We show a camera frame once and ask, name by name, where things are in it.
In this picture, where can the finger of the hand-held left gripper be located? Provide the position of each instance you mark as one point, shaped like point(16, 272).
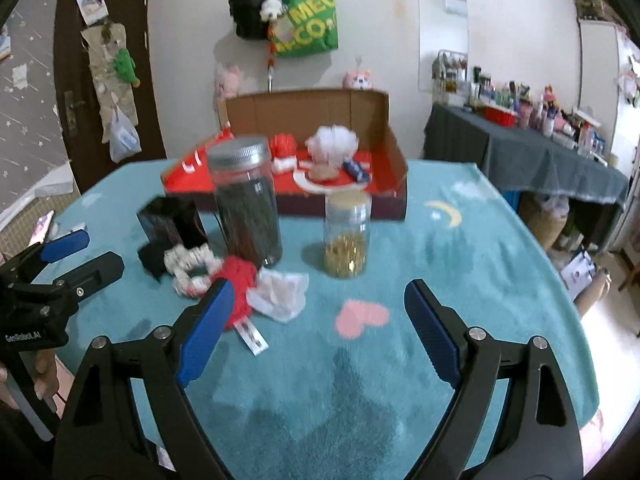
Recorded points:
point(100, 272)
point(65, 245)

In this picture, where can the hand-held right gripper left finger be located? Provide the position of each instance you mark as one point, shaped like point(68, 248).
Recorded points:
point(205, 335)

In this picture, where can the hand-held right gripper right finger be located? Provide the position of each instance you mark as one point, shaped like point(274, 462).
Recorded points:
point(432, 330)

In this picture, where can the red crochet ball with label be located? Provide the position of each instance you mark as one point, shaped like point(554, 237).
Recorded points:
point(240, 280)

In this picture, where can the white fluffy scrunchie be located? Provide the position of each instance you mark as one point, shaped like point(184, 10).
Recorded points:
point(192, 260)

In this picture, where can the blue tissue pack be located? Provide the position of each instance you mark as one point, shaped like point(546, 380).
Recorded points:
point(356, 169)

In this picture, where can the beige round puff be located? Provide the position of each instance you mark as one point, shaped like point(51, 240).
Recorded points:
point(324, 173)

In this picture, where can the red knit piece white trim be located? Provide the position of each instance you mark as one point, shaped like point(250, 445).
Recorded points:
point(282, 145)

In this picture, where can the white mesh bath pouf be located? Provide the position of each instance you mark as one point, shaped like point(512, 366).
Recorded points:
point(330, 142)

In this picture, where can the cardboard box red inside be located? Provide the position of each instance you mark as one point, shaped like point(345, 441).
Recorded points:
point(310, 107)

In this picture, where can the person's left hand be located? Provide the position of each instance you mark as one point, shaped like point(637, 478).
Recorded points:
point(46, 375)

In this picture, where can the smartphone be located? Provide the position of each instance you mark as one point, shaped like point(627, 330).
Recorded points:
point(42, 227)

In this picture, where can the floral tin box black lid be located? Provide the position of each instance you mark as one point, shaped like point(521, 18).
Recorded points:
point(167, 220)

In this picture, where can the clear plastic bag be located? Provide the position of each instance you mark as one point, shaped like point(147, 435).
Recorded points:
point(125, 140)

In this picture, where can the small clear jar golden capsules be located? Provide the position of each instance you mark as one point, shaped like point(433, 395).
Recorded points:
point(347, 240)

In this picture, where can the teal plush table blanket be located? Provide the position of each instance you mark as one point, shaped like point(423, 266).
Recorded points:
point(325, 400)

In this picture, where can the large glass jar metal lid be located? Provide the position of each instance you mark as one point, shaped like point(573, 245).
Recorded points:
point(247, 205)

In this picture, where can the beige hanging door organizer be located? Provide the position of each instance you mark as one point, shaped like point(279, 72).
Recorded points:
point(107, 100)

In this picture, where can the white paper bag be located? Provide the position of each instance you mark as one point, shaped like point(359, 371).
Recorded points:
point(577, 270)

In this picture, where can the green plush toy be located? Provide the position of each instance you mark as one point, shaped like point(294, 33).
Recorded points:
point(125, 66)

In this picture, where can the side table grey cloth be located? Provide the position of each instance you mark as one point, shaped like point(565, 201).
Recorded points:
point(525, 160)

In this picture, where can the dark brown door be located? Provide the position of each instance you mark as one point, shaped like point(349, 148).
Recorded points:
point(150, 60)

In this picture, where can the red plastic basin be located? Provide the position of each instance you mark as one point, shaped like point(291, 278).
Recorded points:
point(499, 116)

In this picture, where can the pink plush bear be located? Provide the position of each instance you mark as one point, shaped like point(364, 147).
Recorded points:
point(230, 82)

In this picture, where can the small picture on door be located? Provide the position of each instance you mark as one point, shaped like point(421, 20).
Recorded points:
point(91, 6)

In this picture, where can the row of cosmetic bottles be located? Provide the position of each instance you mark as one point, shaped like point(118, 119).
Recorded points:
point(525, 105)

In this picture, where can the pink plush cat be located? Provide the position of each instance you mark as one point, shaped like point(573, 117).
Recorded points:
point(357, 80)

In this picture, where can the black bag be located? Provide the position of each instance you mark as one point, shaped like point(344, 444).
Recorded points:
point(247, 7)

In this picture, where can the green tote bag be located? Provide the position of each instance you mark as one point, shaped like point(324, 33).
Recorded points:
point(310, 25)

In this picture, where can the dark suitcase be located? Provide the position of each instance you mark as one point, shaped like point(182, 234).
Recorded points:
point(597, 5)

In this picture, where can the wall mirror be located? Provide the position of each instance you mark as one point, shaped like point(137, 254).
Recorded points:
point(442, 35)

